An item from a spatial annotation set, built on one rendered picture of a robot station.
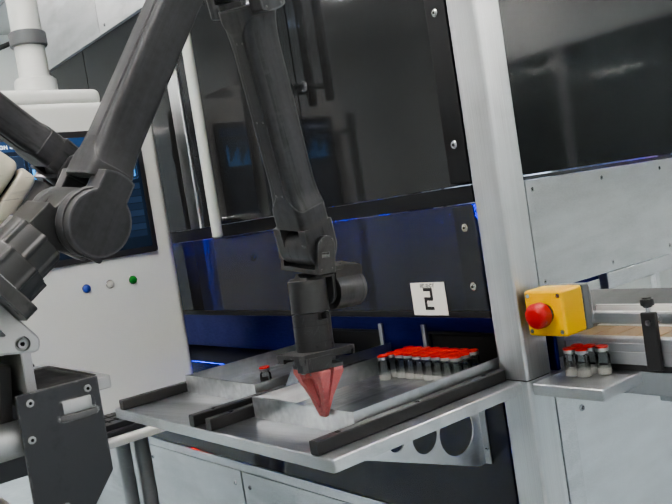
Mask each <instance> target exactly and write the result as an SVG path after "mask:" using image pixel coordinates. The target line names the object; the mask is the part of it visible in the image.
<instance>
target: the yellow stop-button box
mask: <svg viewBox="0 0 672 504"><path fill-rule="evenodd" d="M524 295H525V302H526V309H527V307H528V306H529V305H531V304H534V303H537V302H541V303H544V304H546V305H547V306H548V307H549V309H550V310H551V313H552V321H551V324H550V325H549V326H548V327H546V328H543V329H539V330H538V329H534V328H532V327H531V326H529V330H530V334H531V335H534V336H565V337H567V336H570V335H573V334H575V333H578V332H581V331H583V330H585V329H590V328H592V327H593V326H594V325H593V318H592V311H591V304H590V297H589V289H588V284H587V283H586V282H585V283H552V284H547V285H545V286H541V287H538V288H535V289H531V290H528V291H526V292H525V293H524Z"/></svg>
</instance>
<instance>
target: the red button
mask: <svg viewBox="0 0 672 504"><path fill-rule="evenodd" d="M525 319H526V322H527V323H528V325H529V326H531V327H532V328H534V329H538V330H539V329H543V328H546V327H548V326H549V325H550V324H551V321H552V313H551V310H550V309H549V307H548V306H547V305H546V304H544V303H541V302H537V303H534V304H531V305H529V306H528V307H527V309H526V312H525Z"/></svg>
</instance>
